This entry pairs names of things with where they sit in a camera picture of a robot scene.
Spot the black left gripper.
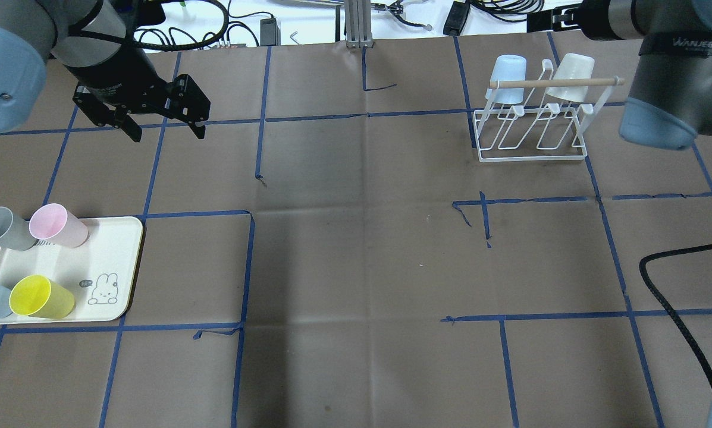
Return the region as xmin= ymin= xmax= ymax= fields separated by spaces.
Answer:
xmin=73 ymin=56 xmax=211 ymax=143

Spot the light blue plastic cup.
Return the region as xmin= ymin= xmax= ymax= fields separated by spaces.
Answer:
xmin=485 ymin=54 xmax=527 ymax=105

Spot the pale green plastic cup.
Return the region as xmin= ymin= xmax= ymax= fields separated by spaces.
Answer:
xmin=545 ymin=52 xmax=595 ymax=103

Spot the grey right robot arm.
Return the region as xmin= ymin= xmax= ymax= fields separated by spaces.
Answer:
xmin=526 ymin=1 xmax=712 ymax=150

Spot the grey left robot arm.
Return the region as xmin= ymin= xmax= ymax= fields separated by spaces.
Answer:
xmin=0 ymin=1 xmax=211 ymax=143

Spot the pink plastic cup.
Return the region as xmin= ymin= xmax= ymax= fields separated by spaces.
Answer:
xmin=29 ymin=203 xmax=89 ymax=247

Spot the grey plastic cup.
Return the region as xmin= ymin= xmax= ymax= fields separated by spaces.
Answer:
xmin=0 ymin=206 xmax=38 ymax=250

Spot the yellow plastic cup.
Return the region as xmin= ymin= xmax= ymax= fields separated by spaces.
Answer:
xmin=8 ymin=275 xmax=76 ymax=319

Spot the black power adapter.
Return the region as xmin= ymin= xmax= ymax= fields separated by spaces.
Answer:
xmin=442 ymin=1 xmax=471 ymax=36
xmin=259 ymin=17 xmax=281 ymax=46

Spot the cream white plastic tray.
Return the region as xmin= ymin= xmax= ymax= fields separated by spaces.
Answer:
xmin=0 ymin=216 xmax=143 ymax=323

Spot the long reach grabber tool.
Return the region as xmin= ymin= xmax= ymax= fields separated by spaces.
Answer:
xmin=369 ymin=1 xmax=434 ymax=32

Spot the aluminium frame post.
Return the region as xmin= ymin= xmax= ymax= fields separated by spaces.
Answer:
xmin=344 ymin=0 xmax=373 ymax=49

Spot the white wire cup rack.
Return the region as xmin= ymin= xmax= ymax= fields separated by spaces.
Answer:
xmin=473 ymin=59 xmax=625 ymax=163

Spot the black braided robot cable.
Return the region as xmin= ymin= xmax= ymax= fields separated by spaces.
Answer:
xmin=639 ymin=240 xmax=712 ymax=399

